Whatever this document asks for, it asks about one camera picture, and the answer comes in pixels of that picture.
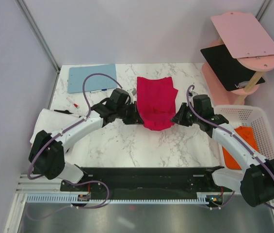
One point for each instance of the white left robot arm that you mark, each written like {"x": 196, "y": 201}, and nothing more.
{"x": 48, "y": 150}

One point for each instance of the blue white pen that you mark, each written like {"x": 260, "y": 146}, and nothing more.
{"x": 95, "y": 91}

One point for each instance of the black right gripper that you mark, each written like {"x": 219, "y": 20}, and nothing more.
{"x": 179, "y": 118}

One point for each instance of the light blue mat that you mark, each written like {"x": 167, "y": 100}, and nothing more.
{"x": 95, "y": 83}

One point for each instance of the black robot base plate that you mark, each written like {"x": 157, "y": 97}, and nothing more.
{"x": 159, "y": 182}

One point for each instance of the pink tiered shelf stand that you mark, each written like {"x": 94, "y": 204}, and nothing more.
{"x": 249, "y": 43}

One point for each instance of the white plastic basket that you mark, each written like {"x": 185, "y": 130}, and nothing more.
{"x": 255, "y": 118}

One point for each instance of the aluminium frame rails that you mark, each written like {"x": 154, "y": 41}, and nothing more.
{"x": 39, "y": 185}

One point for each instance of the red white small marker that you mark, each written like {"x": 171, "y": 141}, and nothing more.
{"x": 72, "y": 102}

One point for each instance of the orange t shirt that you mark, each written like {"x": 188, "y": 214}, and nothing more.
{"x": 247, "y": 134}

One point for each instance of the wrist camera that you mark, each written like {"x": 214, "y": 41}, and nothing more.
{"x": 202, "y": 105}
{"x": 121, "y": 96}

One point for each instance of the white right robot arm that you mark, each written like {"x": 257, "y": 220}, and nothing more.
{"x": 256, "y": 181}

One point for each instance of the white t shirt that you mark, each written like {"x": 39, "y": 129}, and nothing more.
{"x": 50, "y": 121}

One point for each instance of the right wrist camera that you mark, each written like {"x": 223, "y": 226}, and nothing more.
{"x": 202, "y": 105}

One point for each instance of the black board on shelf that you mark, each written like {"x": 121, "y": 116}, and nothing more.
{"x": 227, "y": 69}

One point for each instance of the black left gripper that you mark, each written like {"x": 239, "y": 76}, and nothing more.
{"x": 135, "y": 118}

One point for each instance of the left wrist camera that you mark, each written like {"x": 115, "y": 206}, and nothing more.
{"x": 121, "y": 96}

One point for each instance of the white slotted cable duct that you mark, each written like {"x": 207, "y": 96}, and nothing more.
{"x": 78, "y": 199}

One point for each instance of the magenta t shirt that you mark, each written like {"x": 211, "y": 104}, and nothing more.
{"x": 156, "y": 102}

